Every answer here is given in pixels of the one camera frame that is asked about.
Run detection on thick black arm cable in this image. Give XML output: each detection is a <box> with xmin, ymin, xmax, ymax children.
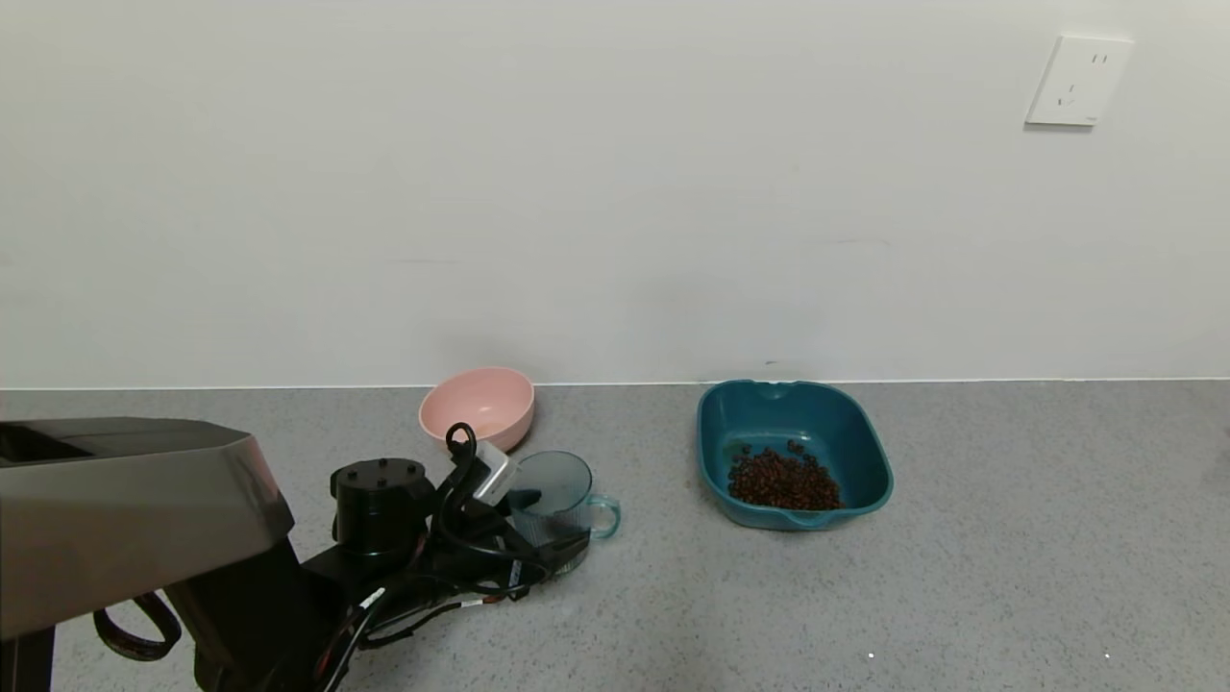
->
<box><xmin>93</xmin><ymin>591</ymin><xmax>184</xmax><ymax>662</ymax></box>

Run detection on pink plastic bowl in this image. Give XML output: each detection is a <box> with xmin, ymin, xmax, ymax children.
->
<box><xmin>419</xmin><ymin>366</ymin><xmax>536</xmax><ymax>455</ymax></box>

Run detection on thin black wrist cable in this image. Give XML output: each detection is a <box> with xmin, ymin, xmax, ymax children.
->
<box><xmin>327</xmin><ymin>423</ymin><xmax>587</xmax><ymax>692</ymax></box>

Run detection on white wall socket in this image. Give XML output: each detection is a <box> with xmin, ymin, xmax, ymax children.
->
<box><xmin>1024</xmin><ymin>36</ymin><xmax>1135</xmax><ymax>128</ymax></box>

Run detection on transparent teal ribbed cup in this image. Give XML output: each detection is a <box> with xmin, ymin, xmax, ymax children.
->
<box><xmin>507</xmin><ymin>451</ymin><xmax>622</xmax><ymax>578</ymax></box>

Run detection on brown solid pellets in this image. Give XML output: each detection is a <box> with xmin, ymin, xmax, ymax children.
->
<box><xmin>727</xmin><ymin>440</ymin><xmax>847</xmax><ymax>512</ymax></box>

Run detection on teal square plastic basin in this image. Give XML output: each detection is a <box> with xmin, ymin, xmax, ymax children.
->
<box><xmin>697</xmin><ymin>380</ymin><xmax>894</xmax><ymax>531</ymax></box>

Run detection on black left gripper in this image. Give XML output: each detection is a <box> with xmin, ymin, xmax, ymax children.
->
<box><xmin>437</xmin><ymin>488</ymin><xmax>591</xmax><ymax>602</ymax></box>

